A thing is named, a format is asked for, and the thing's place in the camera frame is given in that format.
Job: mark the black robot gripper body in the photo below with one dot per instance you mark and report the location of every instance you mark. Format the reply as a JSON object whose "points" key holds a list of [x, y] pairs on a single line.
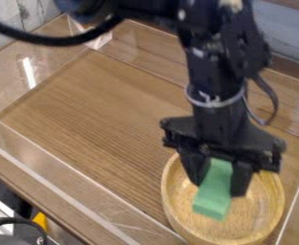
{"points": [[222, 133]]}

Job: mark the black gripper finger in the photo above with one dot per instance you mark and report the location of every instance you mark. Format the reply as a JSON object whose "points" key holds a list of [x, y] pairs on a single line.
{"points": [[197, 165], [241, 178]]}

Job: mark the green rectangular block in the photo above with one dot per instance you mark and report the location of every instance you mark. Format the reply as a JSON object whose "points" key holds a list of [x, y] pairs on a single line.
{"points": [[213, 198]]}

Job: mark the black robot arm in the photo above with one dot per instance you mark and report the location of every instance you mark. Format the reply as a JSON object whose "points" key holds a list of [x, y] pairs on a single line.
{"points": [[228, 54]]}

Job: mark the brown wooden bowl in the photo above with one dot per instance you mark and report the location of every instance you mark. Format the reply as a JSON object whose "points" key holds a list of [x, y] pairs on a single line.
{"points": [[250, 220]]}

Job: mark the yellow black device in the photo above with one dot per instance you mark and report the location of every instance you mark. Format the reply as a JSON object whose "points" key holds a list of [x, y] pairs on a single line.
{"points": [[35, 233]]}

